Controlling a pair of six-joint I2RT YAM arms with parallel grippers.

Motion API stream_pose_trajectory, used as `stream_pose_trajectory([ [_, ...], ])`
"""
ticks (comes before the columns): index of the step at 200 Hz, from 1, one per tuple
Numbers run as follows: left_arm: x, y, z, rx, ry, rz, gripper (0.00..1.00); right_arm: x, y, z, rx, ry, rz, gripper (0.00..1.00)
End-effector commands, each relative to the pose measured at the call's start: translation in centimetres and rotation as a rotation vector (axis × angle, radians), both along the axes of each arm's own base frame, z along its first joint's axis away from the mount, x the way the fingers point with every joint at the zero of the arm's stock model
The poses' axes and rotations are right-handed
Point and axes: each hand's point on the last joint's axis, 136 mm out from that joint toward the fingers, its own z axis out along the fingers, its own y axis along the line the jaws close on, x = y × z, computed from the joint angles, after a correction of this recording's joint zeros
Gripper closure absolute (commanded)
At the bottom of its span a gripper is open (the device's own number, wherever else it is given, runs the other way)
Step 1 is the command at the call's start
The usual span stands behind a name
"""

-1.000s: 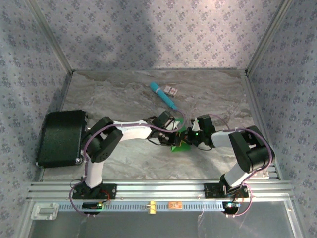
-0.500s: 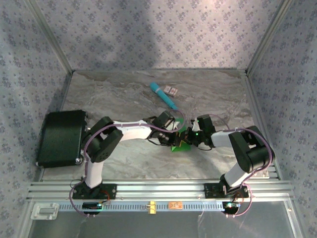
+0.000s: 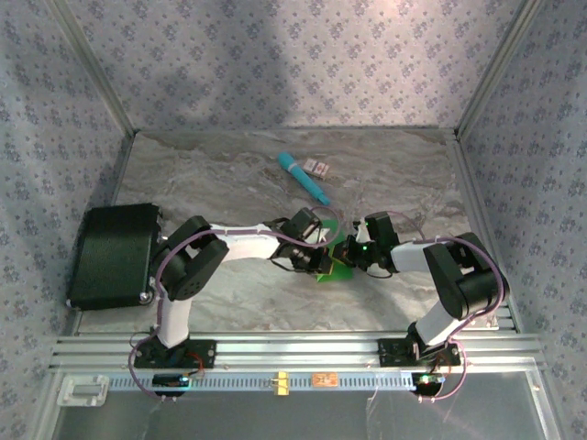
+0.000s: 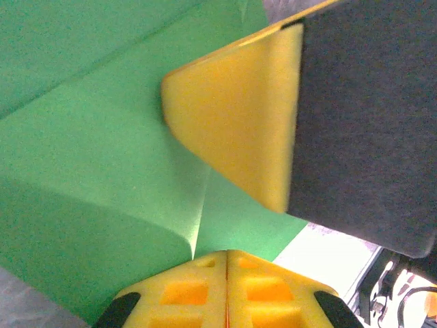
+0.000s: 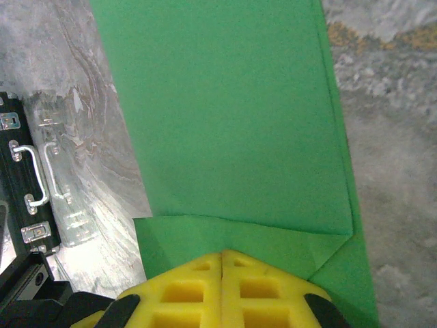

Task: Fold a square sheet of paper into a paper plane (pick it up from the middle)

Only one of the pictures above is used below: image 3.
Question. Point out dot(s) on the green square paper sheet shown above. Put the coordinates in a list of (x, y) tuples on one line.
[(341, 272)]

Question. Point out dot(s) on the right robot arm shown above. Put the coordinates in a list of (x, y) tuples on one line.
[(468, 284)]

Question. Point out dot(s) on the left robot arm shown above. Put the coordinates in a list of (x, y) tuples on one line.
[(183, 316)]

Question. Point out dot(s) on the teal marker pen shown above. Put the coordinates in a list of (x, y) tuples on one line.
[(302, 176)]

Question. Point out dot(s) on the small red white card box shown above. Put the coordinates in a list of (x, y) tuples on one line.
[(317, 168)]

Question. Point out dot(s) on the orange label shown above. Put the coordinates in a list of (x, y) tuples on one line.
[(325, 379)]

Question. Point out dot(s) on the clear acrylic panel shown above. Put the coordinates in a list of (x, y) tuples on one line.
[(275, 417)]

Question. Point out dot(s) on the black ribbed case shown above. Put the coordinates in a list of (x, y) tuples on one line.
[(114, 256)]

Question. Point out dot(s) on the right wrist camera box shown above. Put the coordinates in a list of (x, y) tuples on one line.
[(363, 234)]

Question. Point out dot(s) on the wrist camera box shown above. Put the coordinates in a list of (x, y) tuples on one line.
[(363, 234), (323, 234)]

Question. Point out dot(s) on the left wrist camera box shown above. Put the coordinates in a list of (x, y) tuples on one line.
[(323, 234)]

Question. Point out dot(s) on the aluminium mounting rail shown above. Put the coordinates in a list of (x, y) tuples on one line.
[(298, 350)]

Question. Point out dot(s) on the aluminium side rail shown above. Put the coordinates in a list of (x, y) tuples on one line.
[(472, 192), (120, 169)]

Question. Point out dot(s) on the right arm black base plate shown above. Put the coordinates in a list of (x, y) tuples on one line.
[(390, 353)]

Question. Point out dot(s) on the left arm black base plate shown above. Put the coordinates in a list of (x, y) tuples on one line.
[(206, 353)]

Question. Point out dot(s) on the aluminium frame post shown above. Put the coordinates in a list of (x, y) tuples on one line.
[(95, 69), (495, 69)]

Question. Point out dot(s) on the clear acrylic bracket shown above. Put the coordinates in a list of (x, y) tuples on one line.
[(83, 390)]

